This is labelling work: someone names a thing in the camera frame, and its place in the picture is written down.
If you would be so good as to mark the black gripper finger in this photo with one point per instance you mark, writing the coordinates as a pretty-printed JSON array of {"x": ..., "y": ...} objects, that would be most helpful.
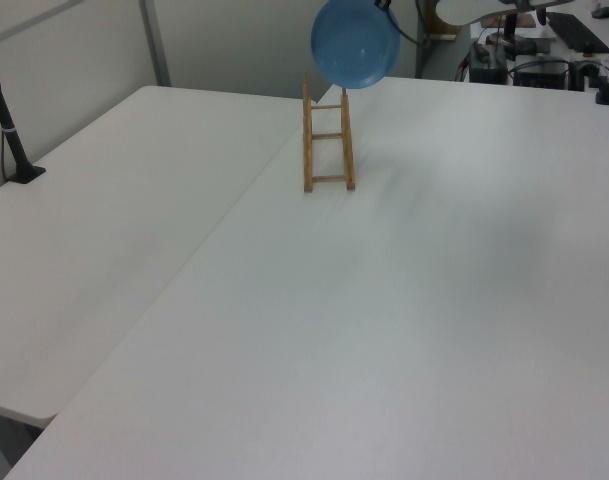
[{"x": 382, "y": 4}]

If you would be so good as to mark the blue round plate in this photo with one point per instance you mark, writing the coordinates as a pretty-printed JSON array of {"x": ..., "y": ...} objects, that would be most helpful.
[{"x": 354, "y": 42}]

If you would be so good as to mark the wooden plate rack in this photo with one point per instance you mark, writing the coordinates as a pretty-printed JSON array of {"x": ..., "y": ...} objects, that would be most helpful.
[{"x": 329, "y": 145}]

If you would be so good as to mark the black electronics box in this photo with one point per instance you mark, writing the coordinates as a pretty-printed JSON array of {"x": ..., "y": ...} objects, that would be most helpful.
[{"x": 488, "y": 62}]

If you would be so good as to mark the black keyboard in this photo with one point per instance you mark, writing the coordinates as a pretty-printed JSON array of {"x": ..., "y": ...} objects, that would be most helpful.
[{"x": 578, "y": 32}]

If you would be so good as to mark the black computer mouse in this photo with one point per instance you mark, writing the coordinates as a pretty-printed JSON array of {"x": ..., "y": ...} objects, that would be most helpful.
[{"x": 604, "y": 12}]

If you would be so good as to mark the black camera pole with base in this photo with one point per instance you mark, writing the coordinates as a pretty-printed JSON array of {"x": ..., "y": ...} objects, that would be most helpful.
[{"x": 6, "y": 130}]

